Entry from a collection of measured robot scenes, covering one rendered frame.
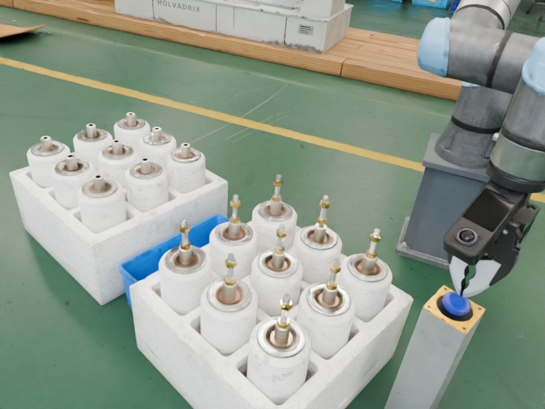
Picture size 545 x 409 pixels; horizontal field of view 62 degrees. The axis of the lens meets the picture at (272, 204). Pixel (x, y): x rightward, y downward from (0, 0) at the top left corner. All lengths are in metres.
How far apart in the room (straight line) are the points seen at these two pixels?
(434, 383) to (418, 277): 0.51
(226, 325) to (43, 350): 0.46
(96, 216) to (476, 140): 0.88
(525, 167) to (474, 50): 0.18
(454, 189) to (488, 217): 0.62
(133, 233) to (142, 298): 0.22
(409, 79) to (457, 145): 1.44
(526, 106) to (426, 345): 0.39
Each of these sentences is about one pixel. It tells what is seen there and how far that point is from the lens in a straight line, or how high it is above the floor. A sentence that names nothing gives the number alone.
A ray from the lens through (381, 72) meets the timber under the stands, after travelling 2.61.
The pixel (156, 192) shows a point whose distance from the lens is 1.09.
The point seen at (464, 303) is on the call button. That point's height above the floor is 0.33.
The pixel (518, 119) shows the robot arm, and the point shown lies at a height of 0.62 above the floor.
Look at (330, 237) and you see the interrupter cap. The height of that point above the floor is 0.25.
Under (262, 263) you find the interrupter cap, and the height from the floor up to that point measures 0.25.
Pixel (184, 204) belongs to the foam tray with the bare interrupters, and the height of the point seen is 0.17.
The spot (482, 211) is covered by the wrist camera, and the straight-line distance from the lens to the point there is 0.61.
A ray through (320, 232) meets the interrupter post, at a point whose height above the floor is 0.27.
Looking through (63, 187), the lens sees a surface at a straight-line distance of 1.13.
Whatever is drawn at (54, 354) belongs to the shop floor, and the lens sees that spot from 1.07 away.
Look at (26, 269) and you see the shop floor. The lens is 1.28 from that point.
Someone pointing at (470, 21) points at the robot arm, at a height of 0.69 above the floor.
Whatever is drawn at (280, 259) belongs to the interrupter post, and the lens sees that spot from 0.82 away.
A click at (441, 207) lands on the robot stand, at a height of 0.18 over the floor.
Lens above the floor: 0.81
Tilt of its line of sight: 34 degrees down
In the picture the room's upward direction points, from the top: 6 degrees clockwise
